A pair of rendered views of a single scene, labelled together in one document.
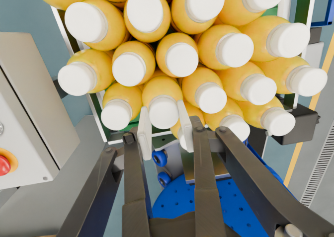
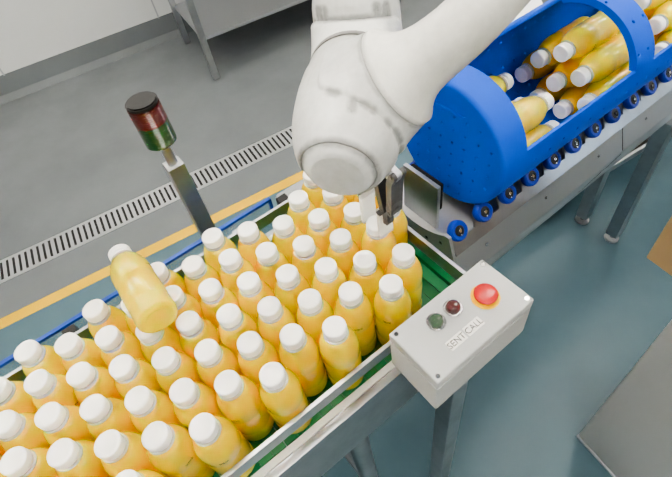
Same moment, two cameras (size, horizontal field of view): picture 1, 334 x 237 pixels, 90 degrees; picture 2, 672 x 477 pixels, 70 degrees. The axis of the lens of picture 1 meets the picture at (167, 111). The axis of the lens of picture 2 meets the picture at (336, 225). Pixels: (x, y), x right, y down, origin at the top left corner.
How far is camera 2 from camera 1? 0.69 m
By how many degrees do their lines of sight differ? 36
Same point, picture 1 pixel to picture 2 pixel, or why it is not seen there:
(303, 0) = (266, 220)
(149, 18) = (327, 262)
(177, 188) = (469, 192)
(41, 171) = (477, 269)
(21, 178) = (496, 279)
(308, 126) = not seen: hidden behind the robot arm
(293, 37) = (296, 198)
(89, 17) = (344, 289)
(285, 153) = not seen: hidden behind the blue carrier
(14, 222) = not seen: outside the picture
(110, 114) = (402, 255)
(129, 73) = (365, 257)
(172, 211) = (478, 177)
